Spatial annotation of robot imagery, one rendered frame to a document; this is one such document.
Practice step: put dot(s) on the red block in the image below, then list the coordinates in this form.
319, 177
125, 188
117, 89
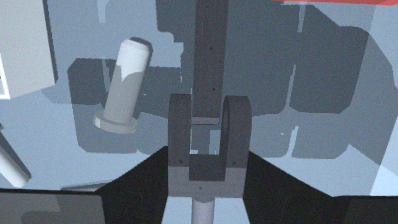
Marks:
373, 2

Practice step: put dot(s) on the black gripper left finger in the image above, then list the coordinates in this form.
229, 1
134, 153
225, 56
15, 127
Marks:
137, 197

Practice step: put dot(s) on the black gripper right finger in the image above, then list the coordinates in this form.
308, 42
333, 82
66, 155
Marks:
272, 196

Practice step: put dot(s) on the dark grey flat bar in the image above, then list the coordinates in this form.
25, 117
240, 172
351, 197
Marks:
209, 55

